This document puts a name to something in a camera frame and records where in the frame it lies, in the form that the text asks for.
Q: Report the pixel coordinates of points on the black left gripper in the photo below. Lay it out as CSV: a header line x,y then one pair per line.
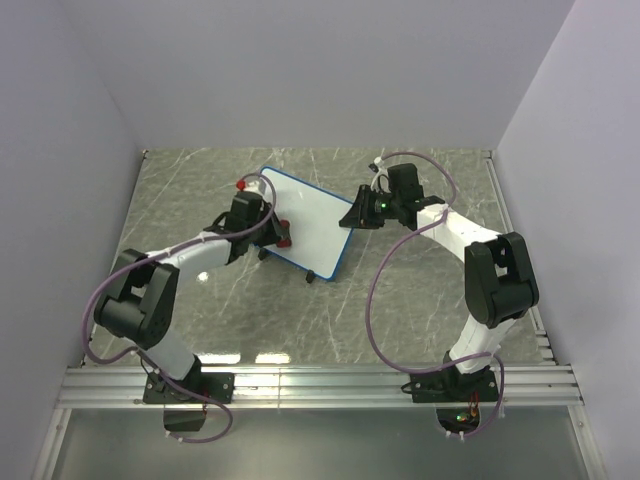
x,y
275,232

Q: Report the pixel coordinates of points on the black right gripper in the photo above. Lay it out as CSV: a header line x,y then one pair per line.
x,y
360,215

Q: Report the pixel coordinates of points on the red bone-shaped eraser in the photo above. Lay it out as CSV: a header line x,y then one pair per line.
x,y
285,238

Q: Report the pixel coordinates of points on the blue framed whiteboard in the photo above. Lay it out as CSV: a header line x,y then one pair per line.
x,y
318,242

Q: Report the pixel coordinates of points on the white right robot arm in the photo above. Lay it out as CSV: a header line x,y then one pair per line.
x,y
499,281

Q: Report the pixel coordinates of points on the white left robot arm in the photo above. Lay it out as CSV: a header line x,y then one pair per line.
x,y
137,300

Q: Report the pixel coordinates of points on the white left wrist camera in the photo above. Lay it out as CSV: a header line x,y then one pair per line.
x,y
253,185

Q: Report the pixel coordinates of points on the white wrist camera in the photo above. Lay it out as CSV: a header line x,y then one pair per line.
x,y
377,166
253,185

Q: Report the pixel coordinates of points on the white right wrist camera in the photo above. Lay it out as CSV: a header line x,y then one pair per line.
x,y
377,166

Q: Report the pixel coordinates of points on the aluminium mounting rail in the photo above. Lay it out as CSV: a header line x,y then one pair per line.
x,y
311,387

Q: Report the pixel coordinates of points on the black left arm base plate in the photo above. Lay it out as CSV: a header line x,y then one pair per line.
x,y
218,386

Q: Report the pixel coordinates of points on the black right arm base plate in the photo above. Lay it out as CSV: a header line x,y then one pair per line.
x,y
450,386

